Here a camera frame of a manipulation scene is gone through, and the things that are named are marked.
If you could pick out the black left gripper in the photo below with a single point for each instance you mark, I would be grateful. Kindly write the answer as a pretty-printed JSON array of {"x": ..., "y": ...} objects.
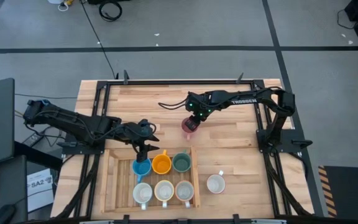
[{"x": 141, "y": 133}]

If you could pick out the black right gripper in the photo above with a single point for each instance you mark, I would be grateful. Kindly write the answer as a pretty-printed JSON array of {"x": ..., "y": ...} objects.
[{"x": 197, "y": 107}]

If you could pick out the plain pink mug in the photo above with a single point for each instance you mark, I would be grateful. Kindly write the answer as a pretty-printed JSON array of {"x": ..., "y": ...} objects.
[{"x": 185, "y": 130}]

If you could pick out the plain blue mug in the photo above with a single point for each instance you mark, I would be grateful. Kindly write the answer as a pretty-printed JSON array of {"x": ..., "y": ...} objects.
[{"x": 141, "y": 169}]

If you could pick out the plain yellow mug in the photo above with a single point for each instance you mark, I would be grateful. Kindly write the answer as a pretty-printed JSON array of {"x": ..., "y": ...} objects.
[{"x": 161, "y": 164}]

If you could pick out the plain green mug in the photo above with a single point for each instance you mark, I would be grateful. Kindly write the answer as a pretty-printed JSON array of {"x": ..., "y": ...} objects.
[{"x": 181, "y": 162}]

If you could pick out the blue tile-pattern white mug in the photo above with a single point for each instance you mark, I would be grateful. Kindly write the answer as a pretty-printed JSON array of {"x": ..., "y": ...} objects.
[{"x": 142, "y": 193}]

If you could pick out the orange leaf-pattern white mug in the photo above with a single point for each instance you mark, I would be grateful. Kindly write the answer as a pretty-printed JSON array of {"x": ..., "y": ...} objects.
[{"x": 164, "y": 190}]

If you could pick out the yellow dot-pattern white mug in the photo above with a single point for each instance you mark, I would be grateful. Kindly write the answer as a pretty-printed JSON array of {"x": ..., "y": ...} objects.
[{"x": 184, "y": 190}]

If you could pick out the grey ikat-pattern white mug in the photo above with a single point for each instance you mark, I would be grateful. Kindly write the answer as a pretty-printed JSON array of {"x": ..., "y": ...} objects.
[{"x": 215, "y": 184}]

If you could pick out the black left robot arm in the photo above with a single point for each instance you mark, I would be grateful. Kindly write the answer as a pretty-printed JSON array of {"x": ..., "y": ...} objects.
[{"x": 73, "y": 123}]

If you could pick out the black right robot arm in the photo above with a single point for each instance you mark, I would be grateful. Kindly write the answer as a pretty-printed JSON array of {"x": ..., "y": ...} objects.
[{"x": 244, "y": 100}]

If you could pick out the light wooden slatted tray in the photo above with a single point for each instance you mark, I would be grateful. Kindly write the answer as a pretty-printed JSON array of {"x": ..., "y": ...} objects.
[{"x": 113, "y": 186}]

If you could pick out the white printed paper sign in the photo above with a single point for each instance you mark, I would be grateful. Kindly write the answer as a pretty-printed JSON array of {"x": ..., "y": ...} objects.
[{"x": 40, "y": 189}]

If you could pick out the black power strip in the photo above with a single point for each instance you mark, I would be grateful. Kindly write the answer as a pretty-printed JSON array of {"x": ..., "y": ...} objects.
[{"x": 33, "y": 139}]

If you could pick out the black computer mouse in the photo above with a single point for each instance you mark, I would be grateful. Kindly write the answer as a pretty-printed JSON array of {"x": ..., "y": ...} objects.
[{"x": 3, "y": 214}]

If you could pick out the black hazard-striped floor mat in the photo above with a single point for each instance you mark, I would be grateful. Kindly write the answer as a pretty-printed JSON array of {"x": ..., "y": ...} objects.
[{"x": 350, "y": 193}]

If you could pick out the black aluminium table frame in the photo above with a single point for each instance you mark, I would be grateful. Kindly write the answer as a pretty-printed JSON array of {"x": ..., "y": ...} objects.
[{"x": 182, "y": 82}]

